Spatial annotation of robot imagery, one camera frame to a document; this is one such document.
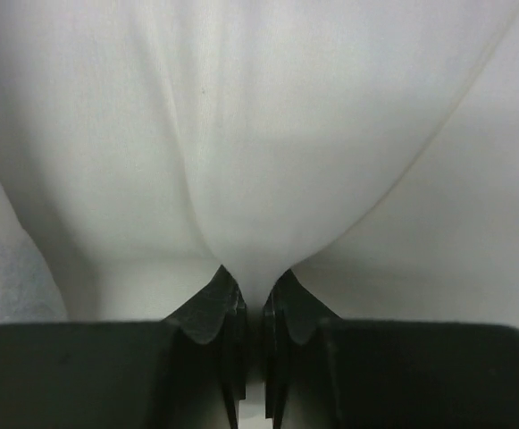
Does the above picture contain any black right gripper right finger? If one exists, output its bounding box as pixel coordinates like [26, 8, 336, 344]
[263, 272, 519, 428]

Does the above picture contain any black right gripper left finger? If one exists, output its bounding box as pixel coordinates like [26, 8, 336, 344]
[0, 268, 247, 428]

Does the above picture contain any white pillow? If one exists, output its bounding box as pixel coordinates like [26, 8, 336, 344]
[0, 1, 519, 428]

